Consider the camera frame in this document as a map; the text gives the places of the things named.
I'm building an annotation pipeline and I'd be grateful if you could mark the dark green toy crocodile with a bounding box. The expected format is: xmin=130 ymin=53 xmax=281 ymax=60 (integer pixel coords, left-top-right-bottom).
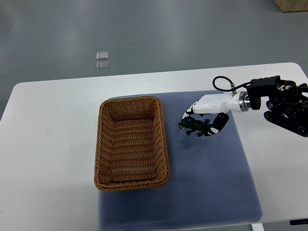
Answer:
xmin=178 ymin=119 xmax=212 ymax=137

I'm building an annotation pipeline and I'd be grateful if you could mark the clear floor plate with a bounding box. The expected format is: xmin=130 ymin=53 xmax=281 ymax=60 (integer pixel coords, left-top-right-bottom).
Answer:
xmin=96 ymin=51 xmax=109 ymax=60
xmin=96 ymin=61 xmax=109 ymax=71

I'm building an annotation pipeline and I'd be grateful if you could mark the lower clear floor plate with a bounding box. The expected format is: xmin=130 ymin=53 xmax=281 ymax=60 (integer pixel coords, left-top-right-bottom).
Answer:
xmin=96 ymin=61 xmax=109 ymax=71

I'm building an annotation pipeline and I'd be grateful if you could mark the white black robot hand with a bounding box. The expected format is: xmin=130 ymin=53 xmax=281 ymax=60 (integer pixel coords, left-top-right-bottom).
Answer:
xmin=181 ymin=91 xmax=251 ymax=135

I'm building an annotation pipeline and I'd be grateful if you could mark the black table control panel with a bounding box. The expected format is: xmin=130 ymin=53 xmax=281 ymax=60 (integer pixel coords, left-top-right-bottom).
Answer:
xmin=289 ymin=218 xmax=308 ymax=226

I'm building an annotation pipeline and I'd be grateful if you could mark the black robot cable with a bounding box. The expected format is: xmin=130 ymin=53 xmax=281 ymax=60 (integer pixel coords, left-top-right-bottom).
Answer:
xmin=212 ymin=76 xmax=252 ymax=96

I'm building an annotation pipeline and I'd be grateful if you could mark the blue-grey textured mat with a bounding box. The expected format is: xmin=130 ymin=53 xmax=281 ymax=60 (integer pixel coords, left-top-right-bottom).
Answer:
xmin=98 ymin=91 xmax=262 ymax=231

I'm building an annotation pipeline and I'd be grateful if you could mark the brown wicker basket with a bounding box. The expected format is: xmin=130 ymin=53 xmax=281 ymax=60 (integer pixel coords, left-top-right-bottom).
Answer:
xmin=94 ymin=96 xmax=170 ymax=192

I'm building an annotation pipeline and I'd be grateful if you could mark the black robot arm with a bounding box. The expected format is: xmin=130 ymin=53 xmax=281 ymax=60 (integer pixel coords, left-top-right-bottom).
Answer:
xmin=245 ymin=76 xmax=308 ymax=137

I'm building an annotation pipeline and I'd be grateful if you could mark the upper clear floor plate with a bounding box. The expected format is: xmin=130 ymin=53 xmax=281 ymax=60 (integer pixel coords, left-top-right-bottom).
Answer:
xmin=96 ymin=51 xmax=109 ymax=60

